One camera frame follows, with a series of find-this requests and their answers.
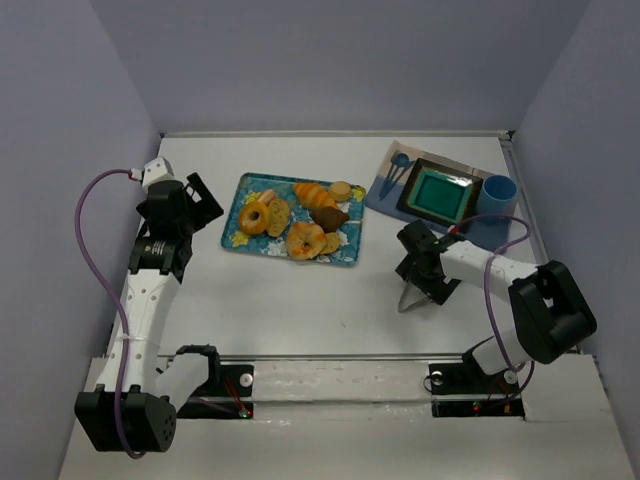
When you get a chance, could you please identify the blue plastic fork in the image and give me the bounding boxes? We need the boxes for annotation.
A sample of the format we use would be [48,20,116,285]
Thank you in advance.
[379,153,403,199]

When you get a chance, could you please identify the tan bread slice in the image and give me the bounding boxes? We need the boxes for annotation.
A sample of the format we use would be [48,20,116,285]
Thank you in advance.
[320,232,341,255]

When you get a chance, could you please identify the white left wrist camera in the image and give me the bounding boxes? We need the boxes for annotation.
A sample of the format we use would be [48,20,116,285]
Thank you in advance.
[141,156,175,193]

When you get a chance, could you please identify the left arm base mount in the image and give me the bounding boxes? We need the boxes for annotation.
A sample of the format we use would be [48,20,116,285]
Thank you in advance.
[166,345,255,420]

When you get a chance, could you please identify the glazed ring donut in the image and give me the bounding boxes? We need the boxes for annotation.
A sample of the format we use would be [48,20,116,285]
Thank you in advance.
[238,201,270,236]

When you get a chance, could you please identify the metal rail bar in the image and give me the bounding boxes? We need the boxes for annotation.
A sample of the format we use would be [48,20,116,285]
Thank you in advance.
[154,352,466,363]

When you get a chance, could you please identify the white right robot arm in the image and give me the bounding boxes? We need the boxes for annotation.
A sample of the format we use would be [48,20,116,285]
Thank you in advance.
[395,220,597,394]

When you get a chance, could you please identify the orange twisted ring bread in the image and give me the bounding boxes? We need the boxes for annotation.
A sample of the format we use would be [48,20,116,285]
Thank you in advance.
[285,222,327,261]

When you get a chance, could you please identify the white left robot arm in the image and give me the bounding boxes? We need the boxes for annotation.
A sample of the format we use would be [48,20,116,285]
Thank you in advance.
[74,168,253,459]

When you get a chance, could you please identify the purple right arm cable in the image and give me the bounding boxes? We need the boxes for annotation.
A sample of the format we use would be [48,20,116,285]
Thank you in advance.
[449,214,536,396]

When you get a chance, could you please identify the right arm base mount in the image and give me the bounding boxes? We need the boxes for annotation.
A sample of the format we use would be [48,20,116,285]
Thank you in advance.
[423,354,525,419]

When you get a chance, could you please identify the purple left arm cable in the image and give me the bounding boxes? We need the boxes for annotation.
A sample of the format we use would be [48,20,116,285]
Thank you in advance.
[73,169,149,460]

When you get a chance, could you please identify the dark brown chocolate bread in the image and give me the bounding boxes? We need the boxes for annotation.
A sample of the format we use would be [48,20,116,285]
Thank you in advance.
[310,206,350,233]

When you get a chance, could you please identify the small pale round roll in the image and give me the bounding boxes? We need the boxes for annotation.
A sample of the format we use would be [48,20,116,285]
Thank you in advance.
[257,189,277,206]

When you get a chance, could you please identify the blue plastic cup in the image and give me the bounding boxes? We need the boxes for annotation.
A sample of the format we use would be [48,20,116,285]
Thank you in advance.
[476,175,519,215]

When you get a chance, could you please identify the small round tan bun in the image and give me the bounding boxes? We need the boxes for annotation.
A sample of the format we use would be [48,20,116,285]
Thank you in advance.
[328,181,353,203]

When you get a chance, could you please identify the green square plate dark rim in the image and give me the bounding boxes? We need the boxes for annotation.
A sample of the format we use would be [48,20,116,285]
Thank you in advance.
[396,159,483,226]

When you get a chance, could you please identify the metal serving tongs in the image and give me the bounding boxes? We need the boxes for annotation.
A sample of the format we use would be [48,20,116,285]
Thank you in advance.
[397,282,434,314]

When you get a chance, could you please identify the orange striped croissant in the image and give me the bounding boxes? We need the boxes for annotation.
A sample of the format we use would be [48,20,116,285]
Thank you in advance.
[293,182,338,210]

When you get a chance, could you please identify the blue cloth placemat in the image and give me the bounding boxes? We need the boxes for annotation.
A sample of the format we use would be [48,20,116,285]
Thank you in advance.
[366,141,519,250]

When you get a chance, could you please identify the blue floral serving tray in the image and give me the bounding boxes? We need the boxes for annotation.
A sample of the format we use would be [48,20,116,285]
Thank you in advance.
[220,172,366,267]

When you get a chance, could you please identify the brown bread slice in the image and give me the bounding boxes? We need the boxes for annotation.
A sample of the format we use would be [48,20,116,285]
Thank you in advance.
[266,198,291,238]

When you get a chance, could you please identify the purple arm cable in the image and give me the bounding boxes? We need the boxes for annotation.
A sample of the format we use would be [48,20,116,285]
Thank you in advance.
[73,169,149,460]
[449,214,536,396]

